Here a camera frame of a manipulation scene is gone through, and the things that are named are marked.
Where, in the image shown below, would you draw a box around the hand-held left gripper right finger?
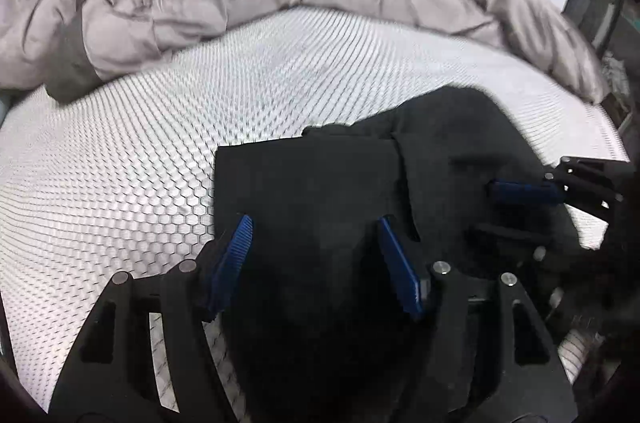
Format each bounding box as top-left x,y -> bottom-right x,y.
376,217 -> 576,423

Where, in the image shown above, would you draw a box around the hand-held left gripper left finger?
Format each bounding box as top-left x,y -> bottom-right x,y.
47,214 -> 254,423

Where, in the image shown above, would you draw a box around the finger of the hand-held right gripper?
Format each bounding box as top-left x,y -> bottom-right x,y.
487,157 -> 631,224
465,223 -> 566,269

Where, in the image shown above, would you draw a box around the black pants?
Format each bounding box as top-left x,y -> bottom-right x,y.
212,85 -> 583,423

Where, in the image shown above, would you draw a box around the white crumpled cloth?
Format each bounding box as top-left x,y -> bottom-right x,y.
602,53 -> 633,104

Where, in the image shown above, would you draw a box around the white honeycomb mesh mattress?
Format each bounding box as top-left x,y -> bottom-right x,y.
0,5 -> 631,423

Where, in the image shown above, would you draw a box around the dark shelf unit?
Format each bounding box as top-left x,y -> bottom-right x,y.
595,0 -> 640,104

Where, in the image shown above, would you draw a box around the grey quilted duvet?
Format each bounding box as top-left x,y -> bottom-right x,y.
0,0 -> 608,106

